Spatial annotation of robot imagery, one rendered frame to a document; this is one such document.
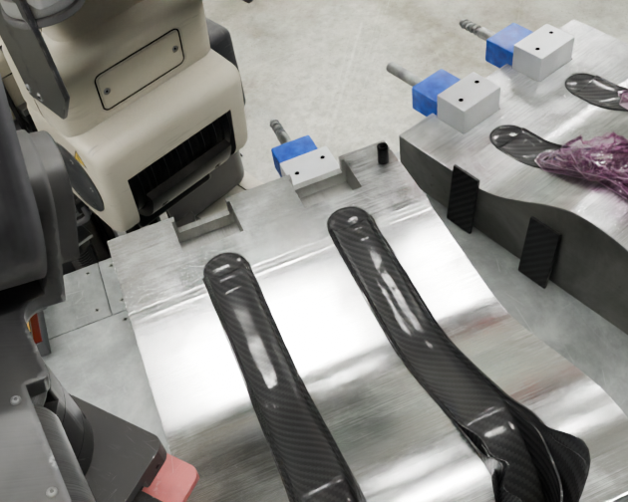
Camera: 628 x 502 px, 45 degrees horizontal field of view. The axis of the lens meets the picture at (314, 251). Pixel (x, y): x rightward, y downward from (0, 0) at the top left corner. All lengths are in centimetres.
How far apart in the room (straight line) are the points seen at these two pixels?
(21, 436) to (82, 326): 51
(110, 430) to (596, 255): 42
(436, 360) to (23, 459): 37
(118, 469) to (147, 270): 31
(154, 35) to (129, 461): 65
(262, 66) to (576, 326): 180
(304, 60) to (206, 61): 138
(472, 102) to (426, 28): 170
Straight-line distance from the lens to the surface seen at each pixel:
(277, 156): 77
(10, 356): 25
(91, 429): 36
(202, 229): 68
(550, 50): 82
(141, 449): 35
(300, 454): 50
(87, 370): 71
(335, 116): 214
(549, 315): 69
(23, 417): 24
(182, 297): 61
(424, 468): 46
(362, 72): 228
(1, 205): 23
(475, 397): 51
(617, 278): 65
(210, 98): 96
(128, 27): 92
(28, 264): 24
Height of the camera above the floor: 135
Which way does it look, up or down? 49 degrees down
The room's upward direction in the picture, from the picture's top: 10 degrees counter-clockwise
